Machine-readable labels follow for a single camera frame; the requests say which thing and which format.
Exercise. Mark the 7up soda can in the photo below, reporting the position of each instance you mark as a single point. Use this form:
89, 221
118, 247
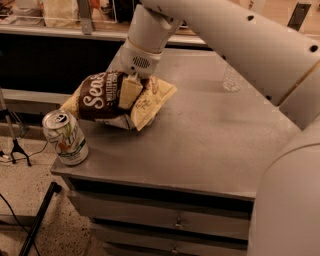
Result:
63, 132

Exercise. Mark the black metal leg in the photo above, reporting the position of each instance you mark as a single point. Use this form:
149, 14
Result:
32, 233

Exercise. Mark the grey drawer cabinet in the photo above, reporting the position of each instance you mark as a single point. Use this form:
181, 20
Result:
206, 147

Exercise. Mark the clear plastic water bottle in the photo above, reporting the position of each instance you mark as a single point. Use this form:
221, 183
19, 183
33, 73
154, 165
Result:
232, 81

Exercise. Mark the white gripper with vent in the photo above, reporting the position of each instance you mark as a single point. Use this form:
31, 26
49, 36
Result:
138, 60

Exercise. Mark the grey drawer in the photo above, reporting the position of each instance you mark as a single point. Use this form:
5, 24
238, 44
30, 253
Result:
191, 218
176, 244

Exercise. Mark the top grey drawer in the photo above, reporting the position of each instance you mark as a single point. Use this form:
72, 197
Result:
191, 218

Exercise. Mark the black tripod stand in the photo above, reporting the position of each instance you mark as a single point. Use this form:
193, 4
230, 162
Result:
16, 147

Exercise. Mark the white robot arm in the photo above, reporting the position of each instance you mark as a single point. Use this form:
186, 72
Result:
284, 66

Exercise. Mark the brown sea salt chip bag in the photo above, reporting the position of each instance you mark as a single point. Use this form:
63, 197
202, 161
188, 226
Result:
97, 99

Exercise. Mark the grey metal bracket right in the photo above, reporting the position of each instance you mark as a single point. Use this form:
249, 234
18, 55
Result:
298, 15

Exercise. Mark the grey metal post left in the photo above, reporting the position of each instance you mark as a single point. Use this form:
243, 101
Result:
85, 16

